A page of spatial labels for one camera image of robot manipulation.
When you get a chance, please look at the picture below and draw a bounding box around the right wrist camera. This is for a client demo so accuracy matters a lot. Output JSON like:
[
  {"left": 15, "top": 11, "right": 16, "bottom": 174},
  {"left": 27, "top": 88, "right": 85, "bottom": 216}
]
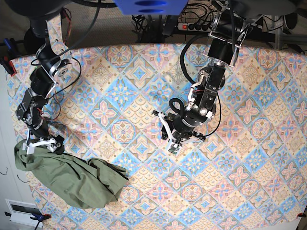
[{"left": 23, "top": 143, "right": 36, "bottom": 155}]

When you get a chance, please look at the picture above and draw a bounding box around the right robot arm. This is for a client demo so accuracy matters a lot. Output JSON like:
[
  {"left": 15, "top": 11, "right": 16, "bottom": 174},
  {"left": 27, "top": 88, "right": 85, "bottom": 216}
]
[{"left": 16, "top": 0, "right": 72, "bottom": 155}]

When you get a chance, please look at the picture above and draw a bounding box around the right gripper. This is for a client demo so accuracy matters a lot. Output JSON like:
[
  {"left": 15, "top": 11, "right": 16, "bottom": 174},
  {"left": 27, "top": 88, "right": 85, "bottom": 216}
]
[{"left": 24, "top": 122, "right": 64, "bottom": 155}]

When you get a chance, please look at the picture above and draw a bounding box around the black round stool base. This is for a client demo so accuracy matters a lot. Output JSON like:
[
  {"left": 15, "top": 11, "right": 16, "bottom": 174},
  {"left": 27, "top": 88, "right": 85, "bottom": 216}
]
[{"left": 24, "top": 28, "right": 39, "bottom": 54}]

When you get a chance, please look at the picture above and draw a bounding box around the blue orange clamp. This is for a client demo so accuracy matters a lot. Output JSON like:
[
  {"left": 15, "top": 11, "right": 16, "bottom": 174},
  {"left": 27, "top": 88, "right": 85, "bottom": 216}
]
[
  {"left": 4, "top": 211, "right": 51, "bottom": 222},
  {"left": 0, "top": 38, "right": 17, "bottom": 76}
]

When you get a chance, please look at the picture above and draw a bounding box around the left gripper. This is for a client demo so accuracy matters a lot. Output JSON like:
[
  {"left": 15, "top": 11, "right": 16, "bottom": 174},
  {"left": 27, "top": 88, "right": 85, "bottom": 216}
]
[{"left": 153, "top": 110, "right": 206, "bottom": 147}]

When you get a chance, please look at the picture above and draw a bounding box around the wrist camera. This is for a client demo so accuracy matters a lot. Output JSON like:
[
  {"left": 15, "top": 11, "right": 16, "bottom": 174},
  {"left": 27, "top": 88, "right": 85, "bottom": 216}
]
[
  {"left": 23, "top": 143, "right": 36, "bottom": 155},
  {"left": 168, "top": 142, "right": 182, "bottom": 155}
]

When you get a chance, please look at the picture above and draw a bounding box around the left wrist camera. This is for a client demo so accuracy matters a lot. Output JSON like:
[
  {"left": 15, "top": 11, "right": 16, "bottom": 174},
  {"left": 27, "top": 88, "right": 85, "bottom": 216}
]
[{"left": 168, "top": 142, "right": 182, "bottom": 155}]

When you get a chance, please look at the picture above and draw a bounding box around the orange clamp bottom right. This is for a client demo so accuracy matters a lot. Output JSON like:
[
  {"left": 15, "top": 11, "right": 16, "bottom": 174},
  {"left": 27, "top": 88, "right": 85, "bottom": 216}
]
[{"left": 297, "top": 213, "right": 307, "bottom": 218}]

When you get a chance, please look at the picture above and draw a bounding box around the patterned tablecloth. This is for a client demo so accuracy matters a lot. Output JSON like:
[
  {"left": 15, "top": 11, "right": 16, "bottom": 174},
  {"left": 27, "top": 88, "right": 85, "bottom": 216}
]
[{"left": 26, "top": 44, "right": 307, "bottom": 230}]

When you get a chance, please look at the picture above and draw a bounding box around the green t-shirt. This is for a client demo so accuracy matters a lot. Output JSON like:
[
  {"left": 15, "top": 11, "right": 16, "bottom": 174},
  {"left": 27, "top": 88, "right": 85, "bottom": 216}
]
[{"left": 14, "top": 140, "right": 129, "bottom": 209}]

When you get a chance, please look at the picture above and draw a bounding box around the blue orange clamp top left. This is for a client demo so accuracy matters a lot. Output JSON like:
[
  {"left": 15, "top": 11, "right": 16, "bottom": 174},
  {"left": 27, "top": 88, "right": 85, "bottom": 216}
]
[{"left": 0, "top": 38, "right": 17, "bottom": 76}]

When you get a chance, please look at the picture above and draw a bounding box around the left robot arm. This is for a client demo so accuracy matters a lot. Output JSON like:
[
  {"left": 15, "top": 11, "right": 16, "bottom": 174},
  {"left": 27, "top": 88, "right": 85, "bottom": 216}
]
[{"left": 153, "top": 0, "right": 251, "bottom": 154}]

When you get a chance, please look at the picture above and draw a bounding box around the blue orange clamp bottom left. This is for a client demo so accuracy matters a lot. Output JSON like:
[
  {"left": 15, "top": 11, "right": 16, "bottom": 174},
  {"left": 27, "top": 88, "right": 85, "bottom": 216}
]
[{"left": 4, "top": 211, "right": 51, "bottom": 222}]

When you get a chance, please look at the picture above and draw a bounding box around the white power strip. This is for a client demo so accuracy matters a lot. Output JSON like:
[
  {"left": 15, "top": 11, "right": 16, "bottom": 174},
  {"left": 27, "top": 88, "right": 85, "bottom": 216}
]
[{"left": 177, "top": 23, "right": 213, "bottom": 32}]

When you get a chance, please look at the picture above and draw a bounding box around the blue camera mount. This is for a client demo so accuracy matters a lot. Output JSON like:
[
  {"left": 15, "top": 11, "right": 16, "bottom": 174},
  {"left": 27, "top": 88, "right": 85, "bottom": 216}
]
[{"left": 114, "top": 0, "right": 188, "bottom": 16}]

